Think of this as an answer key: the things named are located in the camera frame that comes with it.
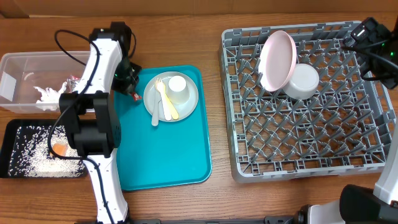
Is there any orange food cube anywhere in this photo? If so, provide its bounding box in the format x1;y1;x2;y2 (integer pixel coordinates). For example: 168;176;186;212
52;143;68;156

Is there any silver red wrapper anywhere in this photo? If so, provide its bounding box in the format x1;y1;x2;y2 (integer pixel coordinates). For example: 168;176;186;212
67;75;81;93

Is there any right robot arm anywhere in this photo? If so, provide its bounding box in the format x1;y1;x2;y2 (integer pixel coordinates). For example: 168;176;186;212
289;17;397;223

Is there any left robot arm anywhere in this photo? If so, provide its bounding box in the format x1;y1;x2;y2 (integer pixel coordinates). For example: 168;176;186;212
58;22;142;223

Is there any large white plate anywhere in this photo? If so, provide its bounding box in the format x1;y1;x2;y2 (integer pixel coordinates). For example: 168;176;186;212
258;30;297;91

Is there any spilled white rice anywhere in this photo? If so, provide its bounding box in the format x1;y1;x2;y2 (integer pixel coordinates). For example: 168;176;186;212
7;125;86;178

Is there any small red wrapper piece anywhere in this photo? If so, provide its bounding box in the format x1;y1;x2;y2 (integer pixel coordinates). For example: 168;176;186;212
131;92;142;101

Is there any yellow plastic fork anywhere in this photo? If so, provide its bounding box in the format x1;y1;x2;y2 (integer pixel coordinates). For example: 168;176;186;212
155;78;179;120

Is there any small grey bowl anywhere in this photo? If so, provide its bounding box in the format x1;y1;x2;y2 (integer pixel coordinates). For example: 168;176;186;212
282;63;319;100

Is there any white napkin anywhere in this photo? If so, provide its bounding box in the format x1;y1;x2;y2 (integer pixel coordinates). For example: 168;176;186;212
34;82;67;111

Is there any grey round plate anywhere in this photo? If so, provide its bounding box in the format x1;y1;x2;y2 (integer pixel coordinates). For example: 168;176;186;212
143;72;199;122

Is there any black plastic tray bin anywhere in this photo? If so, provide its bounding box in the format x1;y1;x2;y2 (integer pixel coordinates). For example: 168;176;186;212
1;119;87;178

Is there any grey dishwasher rack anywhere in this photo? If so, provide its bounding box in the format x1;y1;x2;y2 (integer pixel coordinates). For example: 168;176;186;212
220;21;397;183

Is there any teal serving tray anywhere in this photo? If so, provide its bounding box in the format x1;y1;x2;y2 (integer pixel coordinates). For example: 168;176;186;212
114;65;212;191

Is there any clear plastic bin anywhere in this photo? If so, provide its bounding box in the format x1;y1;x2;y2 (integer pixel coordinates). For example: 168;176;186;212
1;51;85;113

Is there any white upturned cup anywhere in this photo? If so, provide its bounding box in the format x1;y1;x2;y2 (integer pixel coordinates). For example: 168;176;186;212
168;75;190;105

